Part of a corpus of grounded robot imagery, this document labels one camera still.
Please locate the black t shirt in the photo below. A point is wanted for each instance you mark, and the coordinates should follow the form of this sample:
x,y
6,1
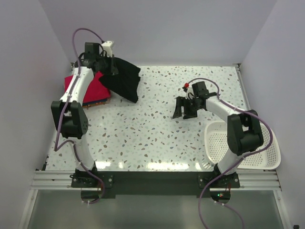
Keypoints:
x,y
126,82

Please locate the folded orange t shirt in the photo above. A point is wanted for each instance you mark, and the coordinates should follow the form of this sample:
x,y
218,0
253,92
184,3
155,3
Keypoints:
x,y
95,103

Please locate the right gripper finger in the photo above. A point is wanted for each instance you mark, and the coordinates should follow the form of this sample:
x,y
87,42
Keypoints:
x,y
178,107
190,113

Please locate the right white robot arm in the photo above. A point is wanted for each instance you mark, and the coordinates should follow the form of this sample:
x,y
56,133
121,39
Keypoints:
x,y
244,133

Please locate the folded pink t shirt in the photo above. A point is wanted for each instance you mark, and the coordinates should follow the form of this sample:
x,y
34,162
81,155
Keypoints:
x,y
97,90

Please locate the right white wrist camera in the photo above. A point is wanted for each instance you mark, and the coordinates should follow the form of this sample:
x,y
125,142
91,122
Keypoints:
x,y
188,89

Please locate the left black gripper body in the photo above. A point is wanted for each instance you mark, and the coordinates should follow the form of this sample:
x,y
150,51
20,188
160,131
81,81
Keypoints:
x,y
105,63

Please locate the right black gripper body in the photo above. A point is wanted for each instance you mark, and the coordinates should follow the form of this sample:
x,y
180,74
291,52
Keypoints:
x,y
190,103

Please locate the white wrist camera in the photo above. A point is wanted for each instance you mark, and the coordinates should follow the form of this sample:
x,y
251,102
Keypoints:
x,y
107,48
188,89

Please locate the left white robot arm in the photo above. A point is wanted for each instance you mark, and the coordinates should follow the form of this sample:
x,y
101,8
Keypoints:
x,y
68,114

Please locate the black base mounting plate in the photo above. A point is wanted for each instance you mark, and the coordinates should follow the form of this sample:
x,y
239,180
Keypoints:
x,y
109,184

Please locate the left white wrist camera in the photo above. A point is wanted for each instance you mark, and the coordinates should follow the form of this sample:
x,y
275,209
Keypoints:
x,y
107,48

